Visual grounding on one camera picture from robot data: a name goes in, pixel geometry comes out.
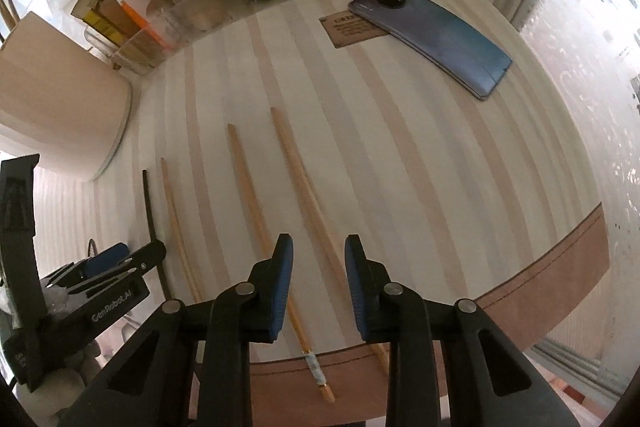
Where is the dark brown chopstick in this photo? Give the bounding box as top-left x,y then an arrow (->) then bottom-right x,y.
141,169 -> 172,300

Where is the pale wooden chopstick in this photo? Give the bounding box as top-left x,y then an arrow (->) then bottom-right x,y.
160,157 -> 202,303

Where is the bamboo chopstick far right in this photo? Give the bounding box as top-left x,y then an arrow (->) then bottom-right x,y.
269,106 -> 392,377

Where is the bamboo chopstick taped tip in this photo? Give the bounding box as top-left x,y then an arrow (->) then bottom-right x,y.
227,124 -> 336,404

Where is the white utensil holder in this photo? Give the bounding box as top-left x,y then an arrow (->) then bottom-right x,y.
1,12 -> 132,182

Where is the striped cat placemat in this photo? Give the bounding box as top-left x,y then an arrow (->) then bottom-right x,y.
35,0 -> 610,426

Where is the yellow box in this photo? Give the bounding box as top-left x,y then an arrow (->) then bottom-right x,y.
70,0 -> 140,48

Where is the blue smartphone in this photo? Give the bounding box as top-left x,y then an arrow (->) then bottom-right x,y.
348,0 -> 512,101

